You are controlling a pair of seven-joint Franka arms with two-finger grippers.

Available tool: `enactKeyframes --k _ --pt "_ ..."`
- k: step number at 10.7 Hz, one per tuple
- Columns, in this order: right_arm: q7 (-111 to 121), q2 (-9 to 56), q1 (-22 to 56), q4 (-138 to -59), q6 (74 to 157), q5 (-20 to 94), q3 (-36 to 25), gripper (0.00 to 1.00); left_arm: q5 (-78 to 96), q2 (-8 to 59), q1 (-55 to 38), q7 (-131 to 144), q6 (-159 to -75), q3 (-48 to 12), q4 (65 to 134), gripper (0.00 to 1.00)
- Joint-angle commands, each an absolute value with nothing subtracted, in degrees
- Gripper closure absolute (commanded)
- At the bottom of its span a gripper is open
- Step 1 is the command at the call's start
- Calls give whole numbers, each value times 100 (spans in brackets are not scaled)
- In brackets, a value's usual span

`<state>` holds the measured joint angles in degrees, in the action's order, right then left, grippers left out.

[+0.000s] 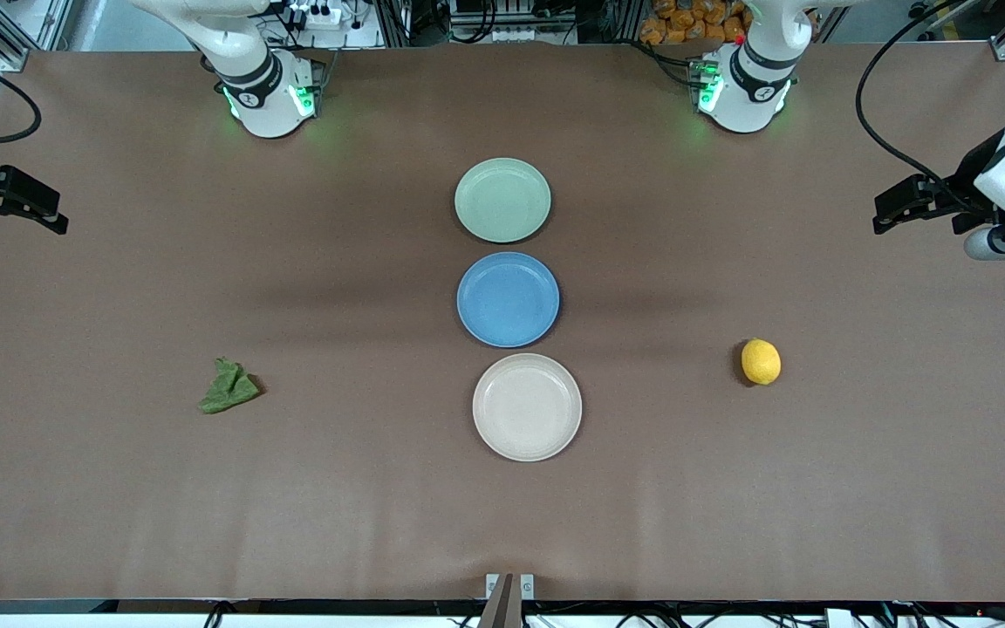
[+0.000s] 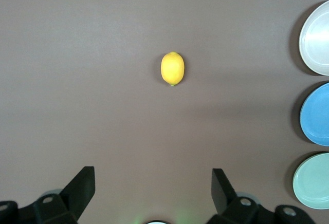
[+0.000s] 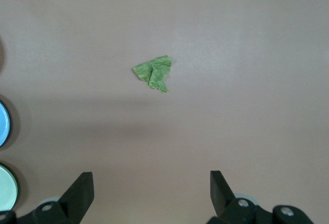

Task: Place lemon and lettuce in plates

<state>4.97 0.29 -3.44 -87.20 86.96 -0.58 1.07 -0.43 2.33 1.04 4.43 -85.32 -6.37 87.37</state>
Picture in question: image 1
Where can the bag of oranges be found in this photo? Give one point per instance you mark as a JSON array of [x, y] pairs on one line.
[[686, 22]]

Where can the yellow lemon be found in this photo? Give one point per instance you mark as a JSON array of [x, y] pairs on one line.
[[761, 362]]

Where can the white power strip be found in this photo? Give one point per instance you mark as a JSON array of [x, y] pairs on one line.
[[319, 15]]

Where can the beige plate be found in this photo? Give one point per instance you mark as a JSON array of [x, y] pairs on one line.
[[527, 407]]

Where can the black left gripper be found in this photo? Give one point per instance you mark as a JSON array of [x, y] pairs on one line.
[[973, 177]]

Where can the green lettuce leaf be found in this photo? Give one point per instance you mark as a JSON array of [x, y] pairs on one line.
[[228, 391]]

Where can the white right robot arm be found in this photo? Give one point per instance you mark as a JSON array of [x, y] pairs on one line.
[[260, 96]]

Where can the metal table edge bracket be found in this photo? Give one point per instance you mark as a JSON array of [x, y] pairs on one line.
[[509, 597]]

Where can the pale green plate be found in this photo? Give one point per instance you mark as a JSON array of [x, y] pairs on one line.
[[502, 201]]

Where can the blue plate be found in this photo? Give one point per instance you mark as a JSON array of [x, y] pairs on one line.
[[508, 300]]

